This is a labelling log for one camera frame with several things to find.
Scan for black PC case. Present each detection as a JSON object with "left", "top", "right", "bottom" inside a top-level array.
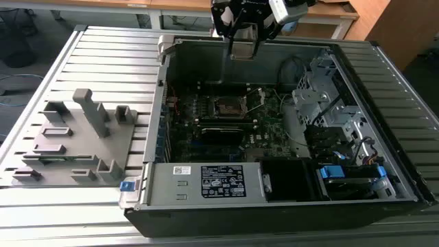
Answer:
[{"left": 117, "top": 33, "right": 438, "bottom": 239}]

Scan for wooden desk white legs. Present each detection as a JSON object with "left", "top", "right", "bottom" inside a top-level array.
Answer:
[
  {"left": 295, "top": 0, "right": 360, "bottom": 40},
  {"left": 0, "top": 0, "right": 214, "bottom": 30}
]

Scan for grey plastic case latch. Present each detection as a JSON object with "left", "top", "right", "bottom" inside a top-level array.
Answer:
[{"left": 156, "top": 35, "right": 176, "bottom": 62}]

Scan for CPU socket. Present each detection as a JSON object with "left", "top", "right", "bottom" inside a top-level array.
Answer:
[{"left": 211, "top": 95, "right": 251, "bottom": 120}]

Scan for silver metal drive cage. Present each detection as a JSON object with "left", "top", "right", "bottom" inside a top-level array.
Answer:
[{"left": 291, "top": 56, "right": 378, "bottom": 155}]

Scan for coloured wire bundle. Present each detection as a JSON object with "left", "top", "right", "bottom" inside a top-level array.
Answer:
[{"left": 364, "top": 151, "right": 382, "bottom": 165}]

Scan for grey parts rack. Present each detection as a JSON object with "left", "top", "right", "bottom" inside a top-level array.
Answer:
[{"left": 9, "top": 88, "right": 140, "bottom": 186}]

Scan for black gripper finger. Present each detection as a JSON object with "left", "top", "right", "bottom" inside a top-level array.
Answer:
[
  {"left": 252, "top": 23, "right": 266, "bottom": 57},
  {"left": 228, "top": 23, "right": 244, "bottom": 57}
]

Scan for black graphics card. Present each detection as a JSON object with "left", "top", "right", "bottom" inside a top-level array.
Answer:
[{"left": 200, "top": 126, "right": 246, "bottom": 146}]

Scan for green motherboard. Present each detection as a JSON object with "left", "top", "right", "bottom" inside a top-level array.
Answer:
[{"left": 163, "top": 84, "right": 303, "bottom": 163}]

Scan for grey power supply unit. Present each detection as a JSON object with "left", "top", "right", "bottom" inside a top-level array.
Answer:
[{"left": 139, "top": 162, "right": 267, "bottom": 206}]

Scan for green RAM stick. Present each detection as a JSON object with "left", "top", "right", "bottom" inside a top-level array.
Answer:
[{"left": 39, "top": 156, "right": 79, "bottom": 162}]

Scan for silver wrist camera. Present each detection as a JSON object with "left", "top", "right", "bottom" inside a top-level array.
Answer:
[{"left": 270, "top": 0, "right": 292, "bottom": 25}]

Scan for black cable loop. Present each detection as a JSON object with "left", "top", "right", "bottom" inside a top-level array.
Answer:
[{"left": 278, "top": 55, "right": 307, "bottom": 90}]

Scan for blue floor cable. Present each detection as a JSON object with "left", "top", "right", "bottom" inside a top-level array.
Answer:
[{"left": 0, "top": 74, "right": 44, "bottom": 108}]

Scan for hard disk drive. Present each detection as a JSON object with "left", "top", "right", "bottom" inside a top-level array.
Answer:
[{"left": 324, "top": 177, "right": 375, "bottom": 201}]

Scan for blue disk carrier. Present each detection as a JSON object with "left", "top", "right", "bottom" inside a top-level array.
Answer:
[{"left": 316, "top": 164, "right": 346, "bottom": 180}]

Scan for black waste bin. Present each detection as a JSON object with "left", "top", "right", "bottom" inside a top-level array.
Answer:
[{"left": 1, "top": 38, "right": 37, "bottom": 69}]

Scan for wooden cabinet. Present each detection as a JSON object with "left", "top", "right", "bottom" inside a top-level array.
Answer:
[{"left": 344, "top": 0, "right": 439, "bottom": 72}]

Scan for silver green CPU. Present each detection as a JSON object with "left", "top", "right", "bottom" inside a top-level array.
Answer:
[{"left": 230, "top": 52, "right": 256, "bottom": 61}]

